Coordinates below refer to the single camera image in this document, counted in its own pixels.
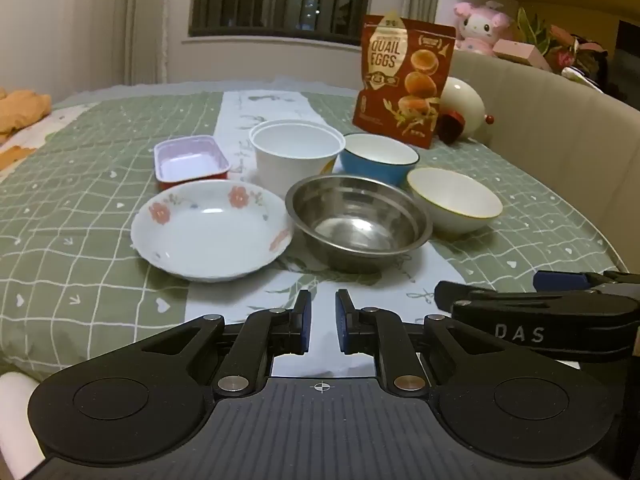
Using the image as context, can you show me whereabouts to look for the white egg-shaped toy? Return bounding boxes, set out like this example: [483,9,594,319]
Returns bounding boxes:
[440,76,497,144]

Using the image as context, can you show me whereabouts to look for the white floral plate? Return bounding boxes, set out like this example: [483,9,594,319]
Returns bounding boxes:
[131,179,294,283]

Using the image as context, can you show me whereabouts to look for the pink box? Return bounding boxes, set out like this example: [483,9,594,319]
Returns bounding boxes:
[492,37,552,71]

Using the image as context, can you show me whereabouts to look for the red snack bag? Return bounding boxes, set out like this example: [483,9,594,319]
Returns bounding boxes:
[352,13,457,149]

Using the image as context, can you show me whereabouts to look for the pink rectangular tray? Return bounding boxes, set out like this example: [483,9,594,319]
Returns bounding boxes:
[153,135,231,191]

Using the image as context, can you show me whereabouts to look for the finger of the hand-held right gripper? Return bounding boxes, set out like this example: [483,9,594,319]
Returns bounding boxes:
[433,279,507,314]
[532,269,640,294]

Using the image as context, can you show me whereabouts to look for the orange cloth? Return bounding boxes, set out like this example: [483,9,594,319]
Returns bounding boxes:
[0,87,54,146]

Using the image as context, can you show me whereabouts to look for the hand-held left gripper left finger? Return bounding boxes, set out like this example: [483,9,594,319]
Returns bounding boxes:
[127,288,313,397]

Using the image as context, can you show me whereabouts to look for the blue enamel bowl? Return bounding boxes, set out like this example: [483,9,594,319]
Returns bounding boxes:
[339,133,421,187]

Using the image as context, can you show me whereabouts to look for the white gold-rimmed bowl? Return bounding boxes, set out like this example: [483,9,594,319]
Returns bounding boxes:
[406,167,504,235]

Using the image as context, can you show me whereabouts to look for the white paper bowl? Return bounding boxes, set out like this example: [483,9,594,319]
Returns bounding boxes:
[248,120,346,197]

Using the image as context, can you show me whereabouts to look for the stainless steel bowl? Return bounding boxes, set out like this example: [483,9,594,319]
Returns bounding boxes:
[285,174,434,274]

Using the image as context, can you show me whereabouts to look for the potted flowers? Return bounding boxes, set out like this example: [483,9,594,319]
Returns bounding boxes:
[515,7,609,69]

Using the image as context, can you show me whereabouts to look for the pink plush toy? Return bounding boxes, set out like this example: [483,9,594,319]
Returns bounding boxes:
[452,1,514,56]

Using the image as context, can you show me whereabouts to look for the beige curtain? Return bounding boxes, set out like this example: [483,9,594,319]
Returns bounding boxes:
[111,0,174,87]

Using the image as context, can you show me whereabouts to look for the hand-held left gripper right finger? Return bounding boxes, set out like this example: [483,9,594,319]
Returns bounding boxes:
[335,288,502,396]

